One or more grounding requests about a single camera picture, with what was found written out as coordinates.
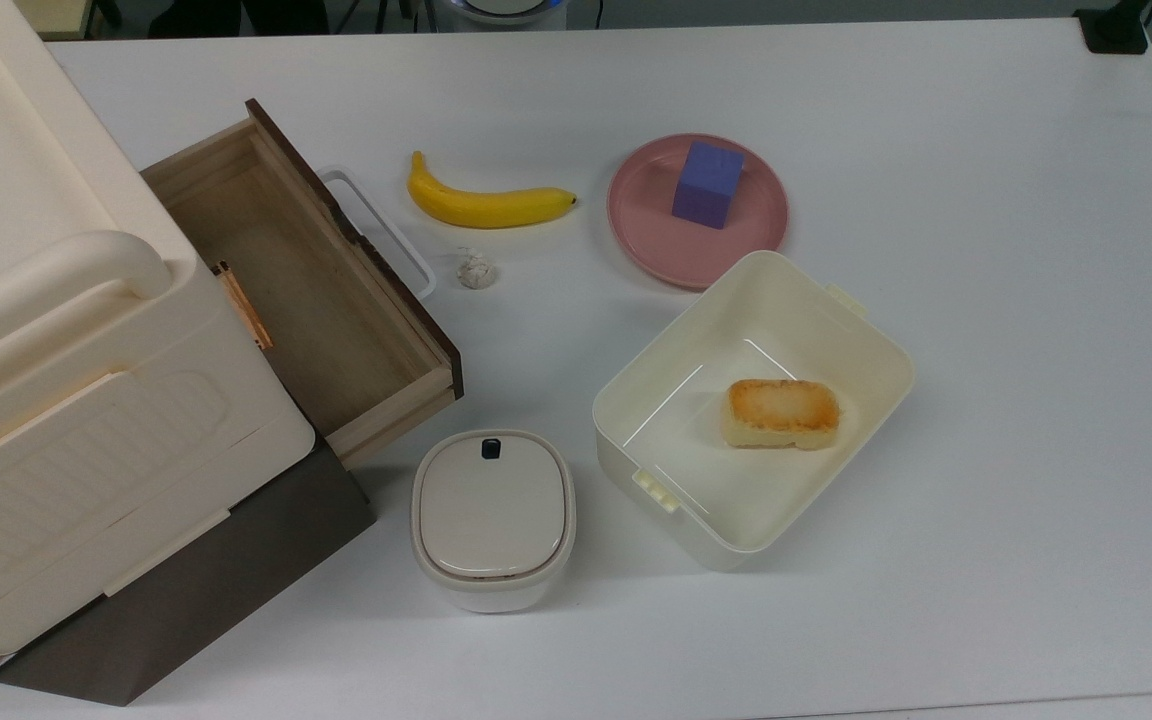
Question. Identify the black table clamp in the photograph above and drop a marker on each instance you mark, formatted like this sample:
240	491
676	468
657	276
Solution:
1116	30

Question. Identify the tan background furniture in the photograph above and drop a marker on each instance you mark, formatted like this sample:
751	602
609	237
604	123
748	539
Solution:
51	15

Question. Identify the yellow toy banana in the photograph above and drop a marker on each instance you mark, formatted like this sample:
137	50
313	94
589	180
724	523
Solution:
486	208

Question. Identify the white ball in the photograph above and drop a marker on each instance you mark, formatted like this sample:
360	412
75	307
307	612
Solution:
476	271

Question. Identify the pink round plate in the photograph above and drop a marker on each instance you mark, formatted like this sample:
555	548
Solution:
656	240

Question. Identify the small white lidded trash can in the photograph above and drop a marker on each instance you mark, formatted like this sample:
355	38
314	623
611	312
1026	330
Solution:
491	510

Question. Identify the wooden drawer with dark front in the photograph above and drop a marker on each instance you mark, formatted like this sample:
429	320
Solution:
316	300

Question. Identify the purple cube block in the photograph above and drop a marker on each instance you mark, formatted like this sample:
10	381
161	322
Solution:
708	190

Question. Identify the toasted bread toy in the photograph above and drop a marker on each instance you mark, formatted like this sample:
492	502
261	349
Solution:
781	412

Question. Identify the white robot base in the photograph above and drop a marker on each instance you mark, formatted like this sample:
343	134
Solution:
506	12

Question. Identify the cream plastic open bin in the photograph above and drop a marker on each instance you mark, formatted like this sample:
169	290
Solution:
696	470

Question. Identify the cream plastic storage cabinet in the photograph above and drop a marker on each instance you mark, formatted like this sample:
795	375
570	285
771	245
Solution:
86	400

